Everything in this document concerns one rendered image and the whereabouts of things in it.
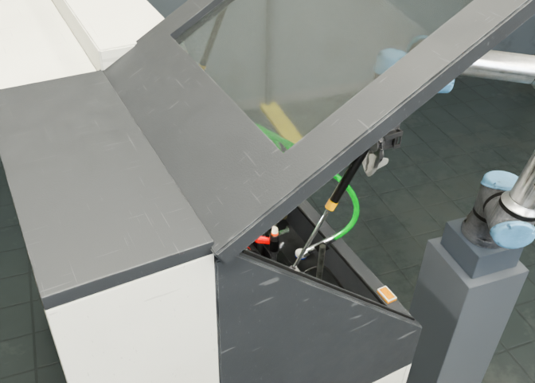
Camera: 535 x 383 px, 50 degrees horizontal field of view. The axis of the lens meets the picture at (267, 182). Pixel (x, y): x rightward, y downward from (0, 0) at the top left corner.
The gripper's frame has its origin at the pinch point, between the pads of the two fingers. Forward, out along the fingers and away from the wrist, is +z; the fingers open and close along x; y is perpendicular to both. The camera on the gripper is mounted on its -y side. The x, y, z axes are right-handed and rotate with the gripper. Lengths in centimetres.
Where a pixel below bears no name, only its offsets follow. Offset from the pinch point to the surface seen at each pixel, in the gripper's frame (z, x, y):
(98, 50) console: -33, 36, -61
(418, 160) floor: 121, 125, 152
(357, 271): 26.4, -10.9, -6.7
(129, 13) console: -34, 55, -47
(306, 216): 26.8, 17.2, -7.4
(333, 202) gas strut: -26, -33, -36
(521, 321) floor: 121, -3, 109
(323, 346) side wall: 15, -35, -35
